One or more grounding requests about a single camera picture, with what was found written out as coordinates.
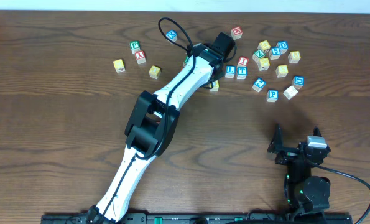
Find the blue P block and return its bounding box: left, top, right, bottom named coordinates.
left=266, top=90, right=279, bottom=103

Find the yellow S block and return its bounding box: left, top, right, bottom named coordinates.
left=275, top=65, right=289, bottom=78

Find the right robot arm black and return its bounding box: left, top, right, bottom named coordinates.
left=267, top=125, right=331, bottom=217

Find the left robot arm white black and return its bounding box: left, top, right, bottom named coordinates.
left=86, top=32, right=236, bottom=223

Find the plain wood block red 3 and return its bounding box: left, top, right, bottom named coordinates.
left=283, top=86, right=298, bottom=100

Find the blue D block lower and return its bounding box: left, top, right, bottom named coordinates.
left=292, top=76, right=305, bottom=90

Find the blue d block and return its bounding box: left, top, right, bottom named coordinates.
left=276, top=41, right=289, bottom=54
left=292, top=76, right=305, bottom=90

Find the blue 2 block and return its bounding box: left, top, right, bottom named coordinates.
left=252, top=78, right=266, bottom=93

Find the yellow 8 block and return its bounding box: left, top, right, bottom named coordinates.
left=288, top=51, right=301, bottom=64

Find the blue T block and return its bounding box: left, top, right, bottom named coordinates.
left=236, top=67, right=248, bottom=80

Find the yellow block hammer picture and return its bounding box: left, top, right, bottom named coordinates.
left=257, top=58, right=270, bottom=71

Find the yellow O block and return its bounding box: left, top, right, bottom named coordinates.
left=209, top=80, right=220, bottom=92

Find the blue L block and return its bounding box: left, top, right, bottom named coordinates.
left=225, top=65, right=236, bottom=78

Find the red I block lower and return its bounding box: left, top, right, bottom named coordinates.
left=237, top=56, right=249, bottom=67

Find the blue 5 block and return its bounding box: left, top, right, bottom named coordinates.
left=269, top=47, right=281, bottom=60

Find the green Z block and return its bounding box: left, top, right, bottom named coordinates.
left=252, top=49, right=266, bottom=63

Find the blue D block upper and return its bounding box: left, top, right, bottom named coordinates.
left=276, top=41, right=289, bottom=54

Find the yellow block top cluster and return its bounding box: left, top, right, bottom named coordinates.
left=257, top=40, right=271, bottom=53

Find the red H block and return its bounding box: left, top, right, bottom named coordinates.
left=231, top=26, right=243, bottom=40

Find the green B block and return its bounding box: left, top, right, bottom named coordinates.
left=183, top=57, right=189, bottom=67

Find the yellow block lower middle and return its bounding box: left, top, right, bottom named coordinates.
left=149, top=65, right=161, bottom=79

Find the blue X block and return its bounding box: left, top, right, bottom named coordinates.
left=165, top=29, right=178, bottom=42

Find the red Y block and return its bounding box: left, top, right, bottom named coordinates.
left=134, top=50, right=146, bottom=64

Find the green F block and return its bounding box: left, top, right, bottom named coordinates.
left=129, top=40, right=141, bottom=54

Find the yellow block left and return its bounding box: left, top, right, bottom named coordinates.
left=113, top=59, right=126, bottom=73

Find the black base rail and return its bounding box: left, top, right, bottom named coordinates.
left=41, top=211, right=353, bottom=224

